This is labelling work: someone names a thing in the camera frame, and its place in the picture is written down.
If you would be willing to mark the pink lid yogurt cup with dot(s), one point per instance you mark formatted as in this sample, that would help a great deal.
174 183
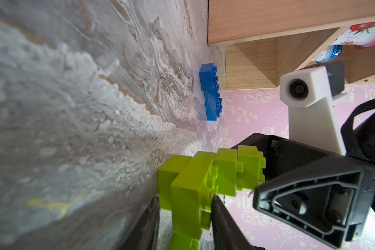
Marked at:
362 36

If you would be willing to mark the wooden shelf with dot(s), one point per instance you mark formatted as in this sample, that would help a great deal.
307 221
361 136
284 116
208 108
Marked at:
268 39

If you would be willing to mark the blue lego brick assembly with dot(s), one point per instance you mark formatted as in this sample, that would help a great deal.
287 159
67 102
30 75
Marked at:
210 87

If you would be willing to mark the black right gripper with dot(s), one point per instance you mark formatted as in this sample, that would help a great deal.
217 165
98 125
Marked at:
325 197

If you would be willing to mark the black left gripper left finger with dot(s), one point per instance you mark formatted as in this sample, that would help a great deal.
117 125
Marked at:
144 235

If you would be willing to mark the green 2x4 lego brick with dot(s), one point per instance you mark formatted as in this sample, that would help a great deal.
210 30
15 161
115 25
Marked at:
191 195

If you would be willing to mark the blue lid yogurt cup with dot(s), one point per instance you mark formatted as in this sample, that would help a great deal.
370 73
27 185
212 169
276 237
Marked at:
329 54

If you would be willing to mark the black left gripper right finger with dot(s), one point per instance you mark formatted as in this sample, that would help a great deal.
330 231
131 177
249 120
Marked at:
226 233

